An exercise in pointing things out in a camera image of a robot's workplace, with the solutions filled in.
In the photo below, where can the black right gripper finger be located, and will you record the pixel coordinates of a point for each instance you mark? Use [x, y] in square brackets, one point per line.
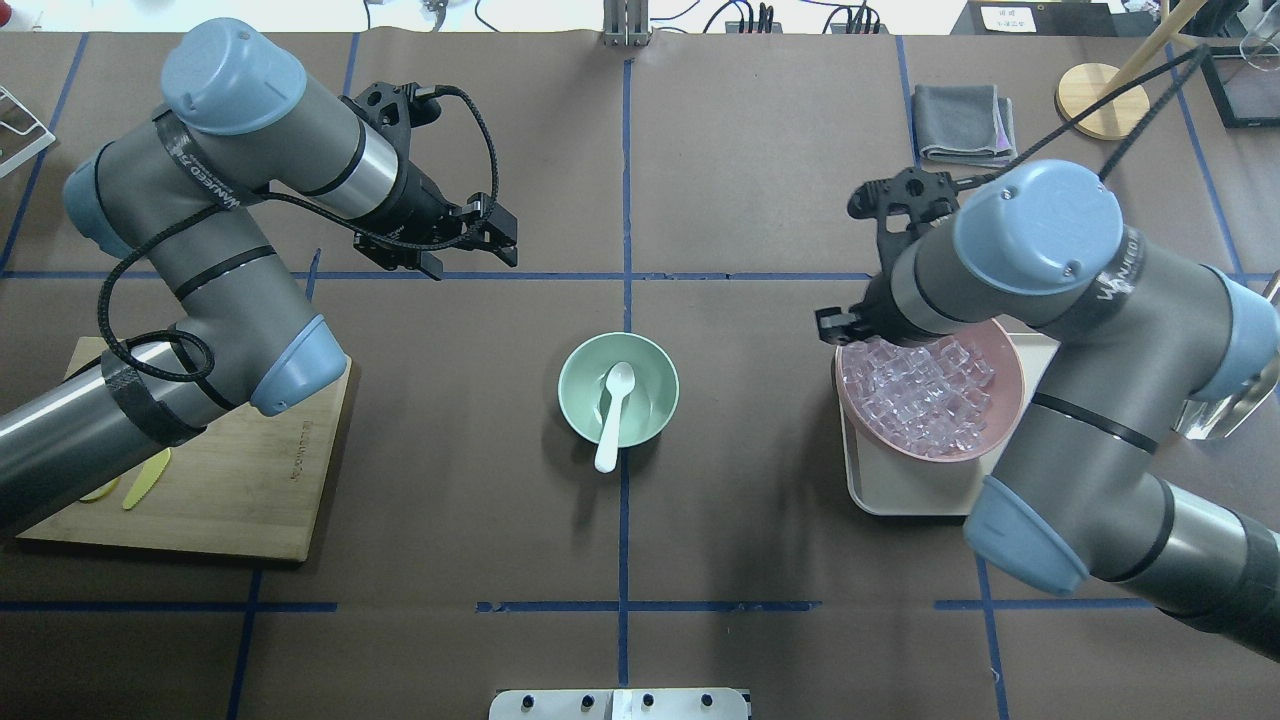
[841, 326]

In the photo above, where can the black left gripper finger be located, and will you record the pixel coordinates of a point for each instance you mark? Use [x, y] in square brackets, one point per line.
[490, 228]
[415, 260]

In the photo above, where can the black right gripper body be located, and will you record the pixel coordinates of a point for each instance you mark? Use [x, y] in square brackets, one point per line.
[872, 302]

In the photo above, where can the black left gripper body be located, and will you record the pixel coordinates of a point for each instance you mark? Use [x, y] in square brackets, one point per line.
[421, 199]

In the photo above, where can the white plastic spoon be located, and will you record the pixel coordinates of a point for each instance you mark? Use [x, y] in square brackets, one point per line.
[619, 383]

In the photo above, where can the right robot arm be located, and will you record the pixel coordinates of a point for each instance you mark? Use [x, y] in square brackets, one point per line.
[1141, 332]

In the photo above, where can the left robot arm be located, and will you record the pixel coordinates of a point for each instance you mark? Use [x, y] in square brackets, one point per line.
[200, 315]

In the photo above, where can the pile of ice cubes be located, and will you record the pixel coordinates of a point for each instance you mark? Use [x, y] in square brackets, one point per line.
[929, 401]

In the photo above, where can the pink bowl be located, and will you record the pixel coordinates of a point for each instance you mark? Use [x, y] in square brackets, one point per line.
[1008, 389]

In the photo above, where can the mint green bowl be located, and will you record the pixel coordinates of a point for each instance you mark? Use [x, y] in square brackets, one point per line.
[645, 412]

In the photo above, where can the metal ice scoop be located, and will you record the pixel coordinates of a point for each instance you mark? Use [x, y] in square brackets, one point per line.
[1230, 405]

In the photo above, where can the beige tray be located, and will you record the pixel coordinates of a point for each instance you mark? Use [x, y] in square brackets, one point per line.
[885, 483]

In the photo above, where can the grey folded cloth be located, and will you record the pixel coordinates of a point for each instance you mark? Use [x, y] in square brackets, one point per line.
[964, 124]

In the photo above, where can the wooden cutting board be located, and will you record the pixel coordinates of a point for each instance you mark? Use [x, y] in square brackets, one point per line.
[249, 487]

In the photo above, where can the wooden paper towel stand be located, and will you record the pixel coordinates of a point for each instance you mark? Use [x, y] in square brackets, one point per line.
[1106, 102]

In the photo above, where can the yellow plastic knife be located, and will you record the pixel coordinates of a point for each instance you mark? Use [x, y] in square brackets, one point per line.
[151, 471]

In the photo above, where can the lemon slice near bun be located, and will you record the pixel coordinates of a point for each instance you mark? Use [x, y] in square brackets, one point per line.
[101, 492]

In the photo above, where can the metal cup rack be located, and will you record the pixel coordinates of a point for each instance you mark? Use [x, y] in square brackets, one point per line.
[23, 135]

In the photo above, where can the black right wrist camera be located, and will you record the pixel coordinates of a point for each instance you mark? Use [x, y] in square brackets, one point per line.
[900, 202]

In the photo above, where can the aluminium frame post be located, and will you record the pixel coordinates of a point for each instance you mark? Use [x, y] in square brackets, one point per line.
[626, 23]

